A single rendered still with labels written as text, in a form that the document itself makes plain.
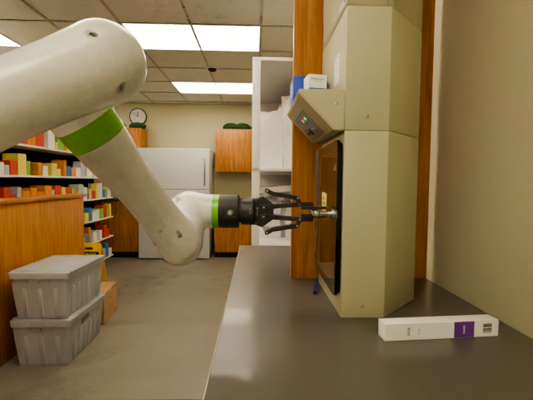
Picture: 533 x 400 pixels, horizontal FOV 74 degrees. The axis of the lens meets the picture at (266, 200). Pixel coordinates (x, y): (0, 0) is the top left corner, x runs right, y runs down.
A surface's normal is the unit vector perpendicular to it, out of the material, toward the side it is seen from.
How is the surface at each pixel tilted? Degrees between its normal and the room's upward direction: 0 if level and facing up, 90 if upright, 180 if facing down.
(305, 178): 90
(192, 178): 90
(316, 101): 90
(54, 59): 67
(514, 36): 90
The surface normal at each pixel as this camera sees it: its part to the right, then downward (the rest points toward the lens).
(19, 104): 0.84, 0.14
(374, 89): 0.03, 0.05
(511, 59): -1.00, -0.01
